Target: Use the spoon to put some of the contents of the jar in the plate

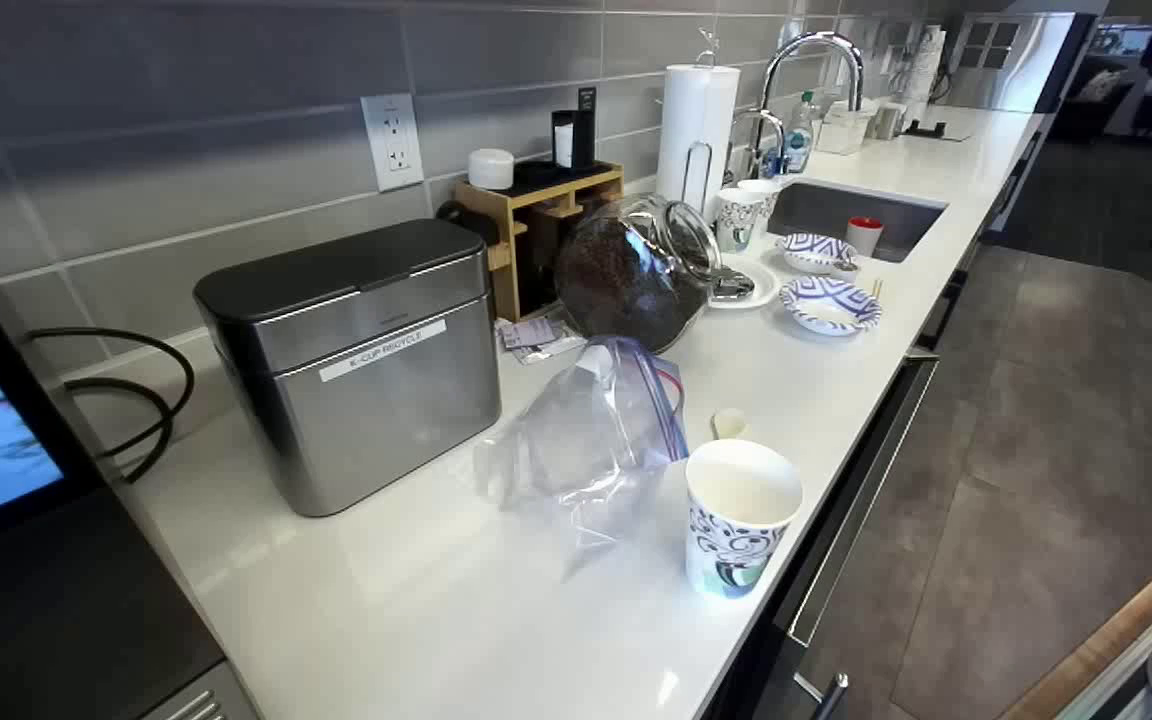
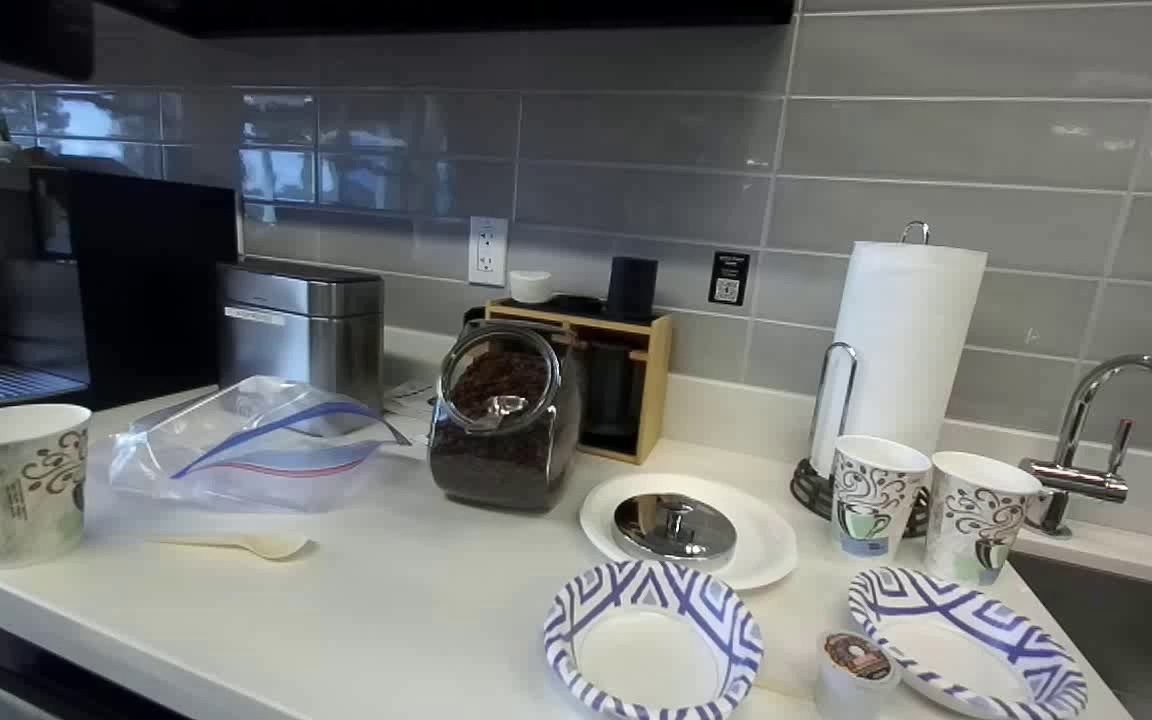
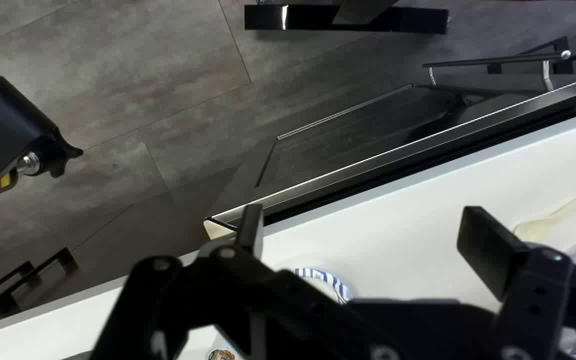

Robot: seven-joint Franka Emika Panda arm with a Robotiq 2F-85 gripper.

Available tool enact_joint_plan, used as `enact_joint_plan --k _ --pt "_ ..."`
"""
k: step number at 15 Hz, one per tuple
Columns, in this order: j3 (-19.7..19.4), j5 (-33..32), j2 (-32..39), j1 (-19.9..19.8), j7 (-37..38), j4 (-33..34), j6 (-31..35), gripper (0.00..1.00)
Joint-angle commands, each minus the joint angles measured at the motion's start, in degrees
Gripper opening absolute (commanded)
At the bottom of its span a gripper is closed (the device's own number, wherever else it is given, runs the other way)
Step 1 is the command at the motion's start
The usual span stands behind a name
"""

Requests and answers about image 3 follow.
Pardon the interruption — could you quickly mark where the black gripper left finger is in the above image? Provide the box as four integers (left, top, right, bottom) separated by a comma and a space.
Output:
90, 203, 396, 360

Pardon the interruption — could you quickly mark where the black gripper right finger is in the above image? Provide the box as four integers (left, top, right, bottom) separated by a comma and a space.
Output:
456, 206, 576, 360

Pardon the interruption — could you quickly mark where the cream plastic spoon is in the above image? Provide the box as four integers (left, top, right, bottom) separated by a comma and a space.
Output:
512, 180, 576, 252

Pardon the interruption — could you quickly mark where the blue patterned paper bowl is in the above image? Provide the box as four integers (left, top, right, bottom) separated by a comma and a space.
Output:
293, 267, 359, 307

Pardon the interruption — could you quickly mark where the black rectangular frame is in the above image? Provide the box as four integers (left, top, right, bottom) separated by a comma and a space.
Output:
0, 247, 80, 329

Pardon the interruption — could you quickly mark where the black metal bar frame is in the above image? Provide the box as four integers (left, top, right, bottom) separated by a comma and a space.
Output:
425, 36, 576, 92

